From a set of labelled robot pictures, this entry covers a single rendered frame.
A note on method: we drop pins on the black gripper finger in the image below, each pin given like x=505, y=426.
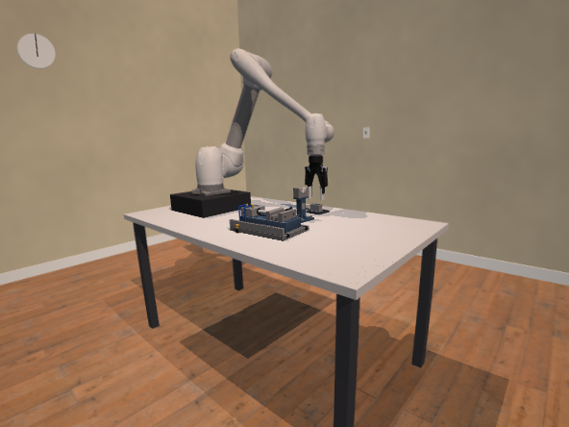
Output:
x=309, y=179
x=323, y=180

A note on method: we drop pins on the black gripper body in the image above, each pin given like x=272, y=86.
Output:
x=316, y=162

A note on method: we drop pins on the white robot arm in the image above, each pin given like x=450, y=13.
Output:
x=211, y=166

